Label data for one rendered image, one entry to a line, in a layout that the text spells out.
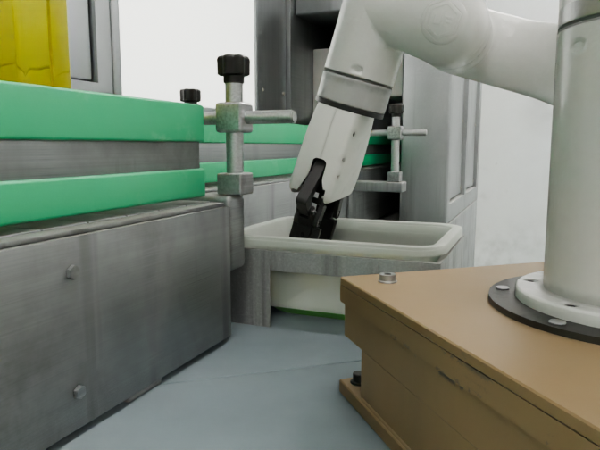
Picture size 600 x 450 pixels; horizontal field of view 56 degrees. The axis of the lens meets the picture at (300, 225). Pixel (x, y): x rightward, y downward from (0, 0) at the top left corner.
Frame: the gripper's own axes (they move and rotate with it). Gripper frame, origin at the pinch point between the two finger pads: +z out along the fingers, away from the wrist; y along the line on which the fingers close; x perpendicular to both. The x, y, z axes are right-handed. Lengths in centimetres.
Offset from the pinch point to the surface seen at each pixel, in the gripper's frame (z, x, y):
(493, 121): -12, -1, -347
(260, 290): 3.8, -0.6, 10.3
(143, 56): -12.8, -34.9, -11.0
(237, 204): -4.7, -3.8, 13.6
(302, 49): -20, -39, -78
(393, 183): -0.7, -1.4, -49.0
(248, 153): -4.5, -15.4, -11.3
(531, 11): -84, -3, -349
